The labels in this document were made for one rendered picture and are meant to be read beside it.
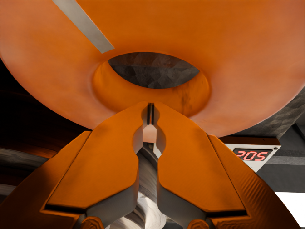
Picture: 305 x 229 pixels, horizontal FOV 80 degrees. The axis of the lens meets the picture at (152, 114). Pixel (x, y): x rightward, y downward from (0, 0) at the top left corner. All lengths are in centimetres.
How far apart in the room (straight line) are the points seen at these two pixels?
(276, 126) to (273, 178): 865
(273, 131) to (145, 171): 28
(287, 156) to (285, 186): 306
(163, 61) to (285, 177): 922
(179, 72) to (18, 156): 22
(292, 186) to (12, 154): 925
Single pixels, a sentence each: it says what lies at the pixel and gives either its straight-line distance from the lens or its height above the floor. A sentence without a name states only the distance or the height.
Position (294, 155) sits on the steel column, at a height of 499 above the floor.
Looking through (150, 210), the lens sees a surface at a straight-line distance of 30.
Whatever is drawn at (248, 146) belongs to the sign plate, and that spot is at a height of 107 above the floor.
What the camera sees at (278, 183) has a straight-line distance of 906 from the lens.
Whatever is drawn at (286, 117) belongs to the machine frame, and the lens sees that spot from 42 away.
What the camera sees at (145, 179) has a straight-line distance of 28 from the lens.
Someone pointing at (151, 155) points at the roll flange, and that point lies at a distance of 29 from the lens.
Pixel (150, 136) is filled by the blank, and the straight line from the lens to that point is 16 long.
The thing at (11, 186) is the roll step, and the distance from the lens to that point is 23.
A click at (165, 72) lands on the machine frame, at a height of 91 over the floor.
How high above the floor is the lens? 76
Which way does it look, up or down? 46 degrees up
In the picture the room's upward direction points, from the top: 177 degrees counter-clockwise
